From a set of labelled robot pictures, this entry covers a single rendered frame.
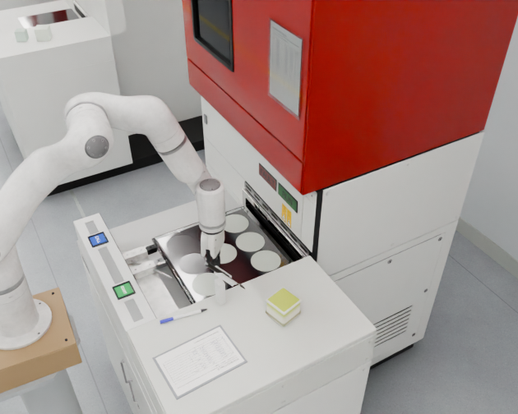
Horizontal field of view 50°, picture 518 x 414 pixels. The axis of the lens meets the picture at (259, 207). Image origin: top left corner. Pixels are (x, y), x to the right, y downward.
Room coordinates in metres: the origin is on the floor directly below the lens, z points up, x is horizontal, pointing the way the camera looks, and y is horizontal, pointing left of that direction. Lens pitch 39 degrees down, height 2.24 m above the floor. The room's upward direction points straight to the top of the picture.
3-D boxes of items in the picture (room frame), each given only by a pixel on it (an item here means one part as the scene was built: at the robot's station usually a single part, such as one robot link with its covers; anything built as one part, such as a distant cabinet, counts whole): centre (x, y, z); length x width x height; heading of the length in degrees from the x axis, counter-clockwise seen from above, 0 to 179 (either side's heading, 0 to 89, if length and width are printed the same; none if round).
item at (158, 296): (1.24, 0.35, 0.87); 0.36 x 0.08 x 0.03; 30
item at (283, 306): (1.06, -0.07, 1.00); 0.07 x 0.07 x 0.07; 44
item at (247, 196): (1.50, -0.05, 0.89); 0.44 x 0.02 x 0.10; 30
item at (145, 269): (1.31, 0.38, 0.89); 0.08 x 0.03 x 0.03; 120
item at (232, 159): (1.66, 0.02, 1.02); 0.82 x 0.03 x 0.40; 30
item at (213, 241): (1.32, 0.15, 1.03); 0.10 x 0.07 x 0.11; 163
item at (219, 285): (1.12, 0.10, 1.03); 0.06 x 0.04 x 0.13; 120
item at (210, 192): (1.32, 0.15, 1.18); 0.09 x 0.08 x 0.13; 20
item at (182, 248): (1.39, 0.12, 0.90); 0.34 x 0.34 x 0.01; 30
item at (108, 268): (1.26, 0.47, 0.89); 0.55 x 0.09 x 0.14; 30
